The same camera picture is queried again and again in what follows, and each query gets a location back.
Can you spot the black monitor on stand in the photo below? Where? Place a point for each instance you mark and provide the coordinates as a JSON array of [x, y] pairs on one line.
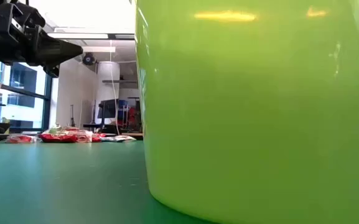
[[109, 109]]

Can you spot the white blue Hershey's bar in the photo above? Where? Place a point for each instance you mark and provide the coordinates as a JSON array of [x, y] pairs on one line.
[[120, 138]]

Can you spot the black low table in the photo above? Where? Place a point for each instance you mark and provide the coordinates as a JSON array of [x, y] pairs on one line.
[[101, 126]]

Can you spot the grey wall shelf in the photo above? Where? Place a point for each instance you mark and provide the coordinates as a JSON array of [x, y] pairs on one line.
[[120, 81]]

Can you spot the black tripod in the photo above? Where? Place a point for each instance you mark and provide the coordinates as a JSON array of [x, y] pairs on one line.
[[72, 116]]

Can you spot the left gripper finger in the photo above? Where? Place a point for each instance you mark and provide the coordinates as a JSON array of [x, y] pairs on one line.
[[54, 49], [52, 71]]

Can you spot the red KitKat candy bar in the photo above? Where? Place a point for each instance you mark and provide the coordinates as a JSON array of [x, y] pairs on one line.
[[56, 138], [96, 138]]

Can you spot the red equipment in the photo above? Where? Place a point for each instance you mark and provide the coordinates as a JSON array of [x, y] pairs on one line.
[[132, 116]]

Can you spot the white ceiling light panel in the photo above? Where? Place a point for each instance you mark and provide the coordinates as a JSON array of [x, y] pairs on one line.
[[98, 49]]

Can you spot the green plastic halloween bucket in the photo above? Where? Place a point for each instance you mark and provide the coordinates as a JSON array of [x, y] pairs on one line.
[[260, 124]]

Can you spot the round black ceiling fixture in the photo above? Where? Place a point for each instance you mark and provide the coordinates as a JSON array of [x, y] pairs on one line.
[[88, 59]]

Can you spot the long ceiling light bar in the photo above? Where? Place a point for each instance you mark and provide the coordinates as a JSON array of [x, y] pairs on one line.
[[89, 36]]

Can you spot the dark window frame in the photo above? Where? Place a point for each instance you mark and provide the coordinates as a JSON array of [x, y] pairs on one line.
[[47, 105]]

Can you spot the clear red gummy candy bag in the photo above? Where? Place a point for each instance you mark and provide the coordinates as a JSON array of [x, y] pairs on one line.
[[20, 139], [82, 135]]

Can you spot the blue storage bin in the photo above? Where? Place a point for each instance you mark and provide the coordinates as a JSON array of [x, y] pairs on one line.
[[122, 104]]

